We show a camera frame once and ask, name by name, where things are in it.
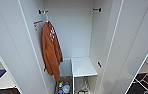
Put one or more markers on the white flat board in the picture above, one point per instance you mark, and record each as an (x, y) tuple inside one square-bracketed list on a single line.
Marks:
[(3, 81)]

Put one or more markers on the white hanger of orange garment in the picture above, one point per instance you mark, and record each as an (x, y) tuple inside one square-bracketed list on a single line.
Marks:
[(47, 17)]

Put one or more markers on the white sticker with orange band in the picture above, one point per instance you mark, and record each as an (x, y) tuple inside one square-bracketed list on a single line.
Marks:
[(37, 23)]

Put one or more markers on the orange hanging garment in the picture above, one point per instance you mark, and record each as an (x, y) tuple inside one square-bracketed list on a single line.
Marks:
[(51, 50)]

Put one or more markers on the white wardrobe carcass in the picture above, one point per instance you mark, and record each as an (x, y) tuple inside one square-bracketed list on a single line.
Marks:
[(76, 30)]

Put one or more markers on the white wardrobe door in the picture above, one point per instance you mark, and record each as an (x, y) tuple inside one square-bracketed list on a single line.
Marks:
[(130, 46), (16, 50)]

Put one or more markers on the white inner shelf box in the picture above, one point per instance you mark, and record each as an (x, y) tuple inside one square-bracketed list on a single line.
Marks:
[(83, 66)]

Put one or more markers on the black hook above orange garment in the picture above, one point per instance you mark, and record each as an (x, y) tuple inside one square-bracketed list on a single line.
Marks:
[(42, 11)]

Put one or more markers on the white bottle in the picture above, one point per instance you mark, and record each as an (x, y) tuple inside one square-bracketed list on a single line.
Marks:
[(66, 88)]

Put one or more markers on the brown box of bottles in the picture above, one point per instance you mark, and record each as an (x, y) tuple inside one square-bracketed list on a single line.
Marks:
[(61, 83)]

